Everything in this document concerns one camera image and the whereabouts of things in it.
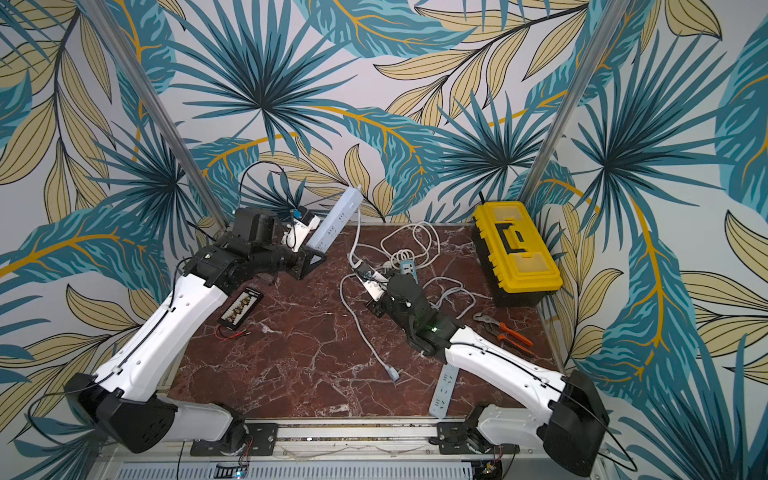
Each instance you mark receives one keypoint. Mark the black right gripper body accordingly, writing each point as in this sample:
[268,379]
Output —
[393,294]

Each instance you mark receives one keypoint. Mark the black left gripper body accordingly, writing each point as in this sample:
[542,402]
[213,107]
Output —
[295,263]

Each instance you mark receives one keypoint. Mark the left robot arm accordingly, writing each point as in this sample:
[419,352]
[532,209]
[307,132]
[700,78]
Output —
[121,396]

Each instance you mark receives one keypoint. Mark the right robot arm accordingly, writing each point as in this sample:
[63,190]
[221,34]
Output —
[566,416]

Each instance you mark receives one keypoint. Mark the teal power strip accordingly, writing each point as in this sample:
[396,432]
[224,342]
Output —
[408,267]

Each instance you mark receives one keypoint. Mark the short grey power strip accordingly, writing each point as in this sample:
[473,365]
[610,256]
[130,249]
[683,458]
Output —
[443,392]

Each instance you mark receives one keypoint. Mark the black balance charging board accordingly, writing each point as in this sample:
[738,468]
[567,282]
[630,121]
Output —
[234,316]

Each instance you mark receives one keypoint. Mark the yellow black toolbox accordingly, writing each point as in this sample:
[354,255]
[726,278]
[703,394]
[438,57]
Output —
[517,264]

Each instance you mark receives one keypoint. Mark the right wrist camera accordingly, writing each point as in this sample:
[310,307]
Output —
[374,282]

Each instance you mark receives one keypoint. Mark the orange handled pliers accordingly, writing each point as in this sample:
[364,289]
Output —
[505,335]

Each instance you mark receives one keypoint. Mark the aluminium frame post left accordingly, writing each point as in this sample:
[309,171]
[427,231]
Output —
[107,27]

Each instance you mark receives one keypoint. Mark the aluminium frame post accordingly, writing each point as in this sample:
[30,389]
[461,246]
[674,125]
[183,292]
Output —
[107,27]
[599,42]

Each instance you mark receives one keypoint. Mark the aluminium frame post right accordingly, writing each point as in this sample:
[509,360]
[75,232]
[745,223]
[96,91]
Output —
[599,42]

